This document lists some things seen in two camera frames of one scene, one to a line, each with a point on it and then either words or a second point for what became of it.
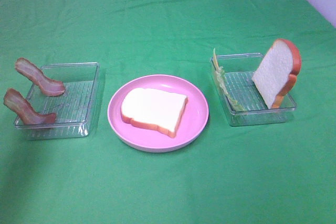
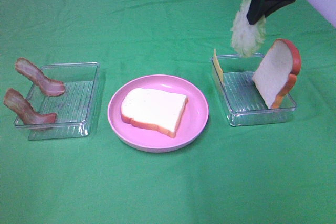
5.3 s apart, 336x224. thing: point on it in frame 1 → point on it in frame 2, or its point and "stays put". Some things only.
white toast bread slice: [158, 108] stays put
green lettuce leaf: [221, 76] → [247, 39]
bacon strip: [14, 100] stays put
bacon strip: [50, 87] stays put
